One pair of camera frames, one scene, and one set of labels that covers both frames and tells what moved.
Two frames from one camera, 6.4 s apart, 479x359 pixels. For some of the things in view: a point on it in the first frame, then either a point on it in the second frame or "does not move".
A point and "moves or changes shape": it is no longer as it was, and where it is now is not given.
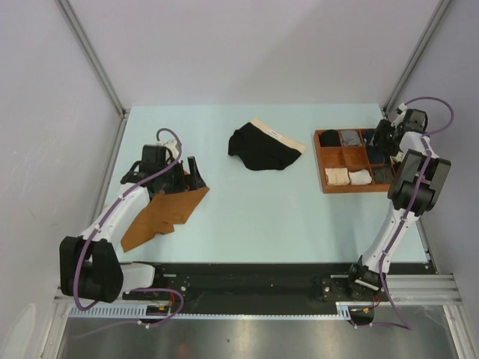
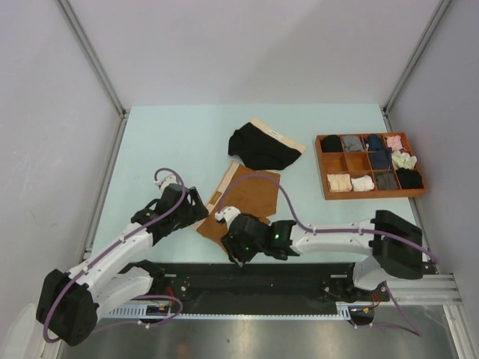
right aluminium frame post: x=440 y=10 does not move
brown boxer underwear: x=161 y=214 moves or changes shape
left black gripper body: x=174 y=180 → x=189 y=214
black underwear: x=262 y=147 does not move
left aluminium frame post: x=91 y=54 does not move
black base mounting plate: x=265 y=285 does not move
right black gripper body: x=385 y=143 → x=241 y=252
